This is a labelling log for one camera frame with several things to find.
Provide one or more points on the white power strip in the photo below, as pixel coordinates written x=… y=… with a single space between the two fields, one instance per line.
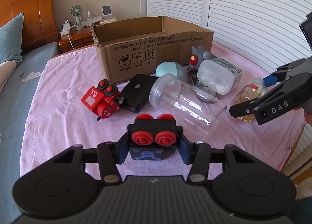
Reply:
x=66 y=28

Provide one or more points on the white medical swab container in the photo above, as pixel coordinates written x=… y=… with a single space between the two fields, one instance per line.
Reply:
x=219 y=74

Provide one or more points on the blue floral bed sheet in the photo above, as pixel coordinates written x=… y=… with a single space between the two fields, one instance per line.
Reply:
x=16 y=98

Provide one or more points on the green desk fan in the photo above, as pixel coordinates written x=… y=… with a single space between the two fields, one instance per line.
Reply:
x=77 y=11

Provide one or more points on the fish oil capsule bottle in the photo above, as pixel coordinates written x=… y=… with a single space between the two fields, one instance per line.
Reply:
x=254 y=89

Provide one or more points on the wooden headboard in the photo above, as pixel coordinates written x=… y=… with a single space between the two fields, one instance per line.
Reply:
x=39 y=26

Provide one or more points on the white remote control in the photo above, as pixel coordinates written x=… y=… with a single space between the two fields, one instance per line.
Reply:
x=111 y=20

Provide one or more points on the blue pillow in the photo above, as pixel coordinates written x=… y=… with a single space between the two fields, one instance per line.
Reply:
x=11 y=39

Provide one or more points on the clear spray bottle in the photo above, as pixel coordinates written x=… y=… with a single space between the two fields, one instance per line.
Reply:
x=89 y=19

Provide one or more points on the white louvered closet door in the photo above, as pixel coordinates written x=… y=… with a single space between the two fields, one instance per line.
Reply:
x=258 y=36

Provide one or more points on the correction tape dispenser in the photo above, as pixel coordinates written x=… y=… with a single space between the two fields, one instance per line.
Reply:
x=203 y=92

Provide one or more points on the black flat case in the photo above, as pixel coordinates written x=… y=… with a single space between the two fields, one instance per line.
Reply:
x=136 y=92

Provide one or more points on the grey shark toy figure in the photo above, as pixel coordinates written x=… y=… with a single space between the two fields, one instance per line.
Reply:
x=199 y=54

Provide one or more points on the pink table cloth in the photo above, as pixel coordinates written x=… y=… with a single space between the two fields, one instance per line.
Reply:
x=57 y=119

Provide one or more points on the small white smart display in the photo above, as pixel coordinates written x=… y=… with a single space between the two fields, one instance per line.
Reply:
x=106 y=11

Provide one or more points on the cardboard box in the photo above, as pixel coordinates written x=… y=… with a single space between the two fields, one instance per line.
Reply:
x=138 y=45

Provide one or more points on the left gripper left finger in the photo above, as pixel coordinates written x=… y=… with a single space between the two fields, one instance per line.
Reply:
x=109 y=155

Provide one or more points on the pink quilt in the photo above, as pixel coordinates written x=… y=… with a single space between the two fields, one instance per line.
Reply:
x=6 y=69

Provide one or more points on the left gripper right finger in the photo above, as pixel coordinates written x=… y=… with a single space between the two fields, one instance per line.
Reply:
x=196 y=154

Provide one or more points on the wooden nightstand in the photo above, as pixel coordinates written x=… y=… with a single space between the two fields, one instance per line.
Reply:
x=76 y=39

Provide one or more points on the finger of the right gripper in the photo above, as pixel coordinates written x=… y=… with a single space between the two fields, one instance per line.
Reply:
x=248 y=106
x=291 y=93

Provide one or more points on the light blue egg case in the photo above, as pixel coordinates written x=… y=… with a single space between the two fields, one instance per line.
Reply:
x=170 y=68

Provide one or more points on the person's right hand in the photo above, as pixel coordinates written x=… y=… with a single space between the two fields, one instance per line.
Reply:
x=307 y=116

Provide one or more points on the clear plastic jar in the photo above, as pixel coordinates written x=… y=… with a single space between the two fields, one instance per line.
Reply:
x=198 y=112

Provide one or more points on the red toy train block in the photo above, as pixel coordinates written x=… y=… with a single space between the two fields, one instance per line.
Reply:
x=103 y=100

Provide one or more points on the black toy block red buttons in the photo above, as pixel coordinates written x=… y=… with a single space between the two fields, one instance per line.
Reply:
x=153 y=139

